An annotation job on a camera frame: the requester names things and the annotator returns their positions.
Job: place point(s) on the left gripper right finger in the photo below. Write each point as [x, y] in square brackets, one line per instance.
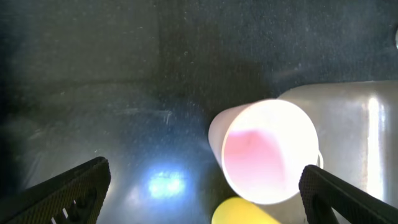
[335, 196]

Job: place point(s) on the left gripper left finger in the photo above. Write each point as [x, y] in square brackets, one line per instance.
[62, 196]

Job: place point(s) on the pink cup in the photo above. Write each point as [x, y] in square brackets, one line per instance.
[264, 149]

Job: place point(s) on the steel sink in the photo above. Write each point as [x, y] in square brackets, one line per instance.
[357, 124]

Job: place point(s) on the yellow cup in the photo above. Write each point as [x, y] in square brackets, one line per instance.
[239, 213]

